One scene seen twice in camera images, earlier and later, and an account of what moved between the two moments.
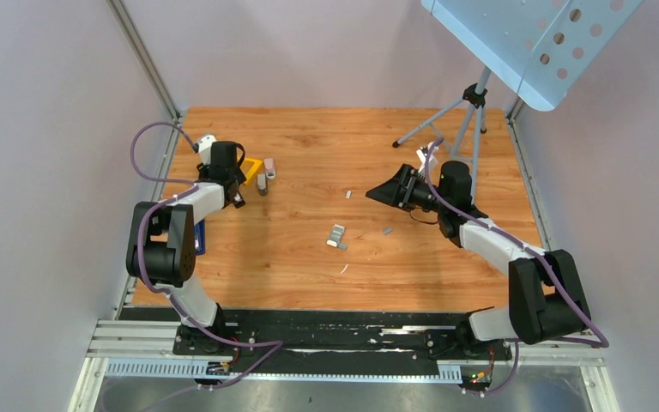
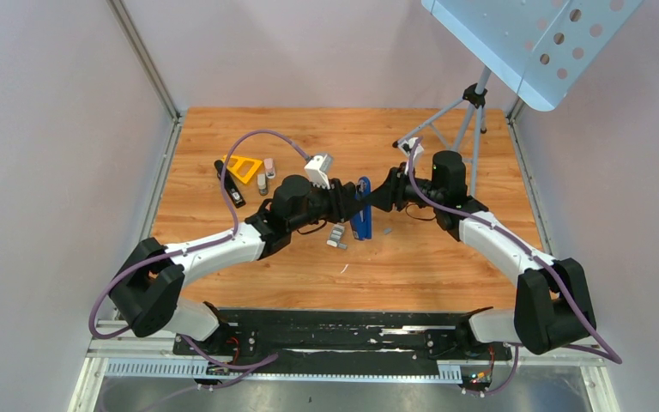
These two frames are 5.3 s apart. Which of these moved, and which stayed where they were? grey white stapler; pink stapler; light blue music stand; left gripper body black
Moved: left gripper body black
Stayed: pink stapler; grey white stapler; light blue music stand
